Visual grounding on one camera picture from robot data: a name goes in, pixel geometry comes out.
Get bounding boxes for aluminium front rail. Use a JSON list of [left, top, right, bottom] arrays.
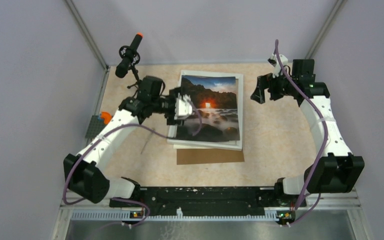
[[52, 186, 373, 240]]

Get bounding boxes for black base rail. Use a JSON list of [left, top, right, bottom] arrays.
[[109, 186, 307, 218]]

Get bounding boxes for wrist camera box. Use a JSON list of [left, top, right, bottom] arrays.
[[267, 53, 289, 78], [174, 94, 193, 120]]

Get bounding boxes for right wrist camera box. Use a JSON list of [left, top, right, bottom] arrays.
[[267, 53, 289, 78]]

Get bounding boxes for black microphone tripod stand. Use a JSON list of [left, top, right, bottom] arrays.
[[126, 66, 142, 90]]

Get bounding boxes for brown frame backing board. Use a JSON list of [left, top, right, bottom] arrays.
[[176, 148, 245, 165]]

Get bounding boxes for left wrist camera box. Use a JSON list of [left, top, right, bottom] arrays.
[[174, 94, 193, 120]]

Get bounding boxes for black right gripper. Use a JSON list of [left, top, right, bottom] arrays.
[[250, 68, 297, 104]]

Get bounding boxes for volcano photo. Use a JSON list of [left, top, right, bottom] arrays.
[[174, 75, 241, 143]]

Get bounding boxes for grey lego baseplate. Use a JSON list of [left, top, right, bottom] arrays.
[[85, 115, 106, 140]]

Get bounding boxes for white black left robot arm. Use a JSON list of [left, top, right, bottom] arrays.
[[62, 75, 192, 207]]

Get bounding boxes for black microphone orange tip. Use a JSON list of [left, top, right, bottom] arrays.
[[115, 32, 144, 79]]

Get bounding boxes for white picture frame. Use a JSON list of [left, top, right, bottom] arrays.
[[167, 70, 244, 151]]

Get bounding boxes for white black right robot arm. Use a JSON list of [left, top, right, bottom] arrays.
[[250, 56, 365, 206]]

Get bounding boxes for orange curved toy block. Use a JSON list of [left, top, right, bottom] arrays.
[[99, 111, 113, 125]]

